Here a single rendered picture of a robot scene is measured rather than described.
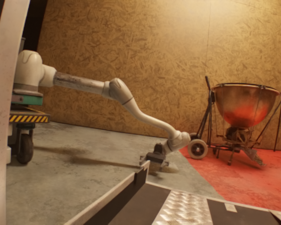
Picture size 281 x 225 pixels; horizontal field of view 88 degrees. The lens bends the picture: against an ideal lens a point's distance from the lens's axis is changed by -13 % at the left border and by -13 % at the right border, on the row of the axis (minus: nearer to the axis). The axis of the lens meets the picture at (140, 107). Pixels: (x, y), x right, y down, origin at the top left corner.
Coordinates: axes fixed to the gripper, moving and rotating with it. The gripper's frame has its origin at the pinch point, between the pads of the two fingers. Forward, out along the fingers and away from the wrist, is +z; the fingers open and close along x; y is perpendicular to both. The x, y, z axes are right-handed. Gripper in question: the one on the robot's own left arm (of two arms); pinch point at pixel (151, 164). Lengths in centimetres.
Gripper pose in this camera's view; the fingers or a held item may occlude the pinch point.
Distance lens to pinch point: 108.0
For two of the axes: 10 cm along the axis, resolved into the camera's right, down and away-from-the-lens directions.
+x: -9.3, -1.3, 3.4
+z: -3.5, 1.1, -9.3
